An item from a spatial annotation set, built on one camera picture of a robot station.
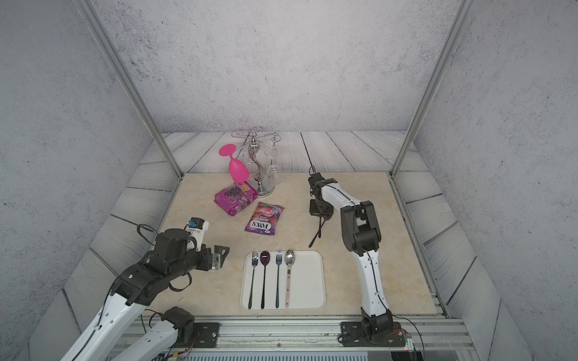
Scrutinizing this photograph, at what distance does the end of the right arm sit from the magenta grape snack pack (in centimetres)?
30

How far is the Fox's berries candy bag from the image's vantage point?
1.00m

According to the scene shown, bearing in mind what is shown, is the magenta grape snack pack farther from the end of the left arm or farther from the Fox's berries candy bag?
the end of the left arm

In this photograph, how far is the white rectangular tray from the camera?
807mm

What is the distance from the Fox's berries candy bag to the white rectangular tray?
0.33 ft

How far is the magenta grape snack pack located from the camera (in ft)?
3.42

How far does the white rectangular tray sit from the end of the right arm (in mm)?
164

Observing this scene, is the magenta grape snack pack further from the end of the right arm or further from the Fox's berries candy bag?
the end of the right arm

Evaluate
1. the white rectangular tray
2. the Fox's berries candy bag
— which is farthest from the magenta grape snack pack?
the white rectangular tray

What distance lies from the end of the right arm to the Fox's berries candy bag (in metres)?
0.17

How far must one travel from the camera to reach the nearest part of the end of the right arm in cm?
81

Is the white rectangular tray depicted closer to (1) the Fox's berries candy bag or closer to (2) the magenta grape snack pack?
(1) the Fox's berries candy bag

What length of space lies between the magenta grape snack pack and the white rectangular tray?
22 cm
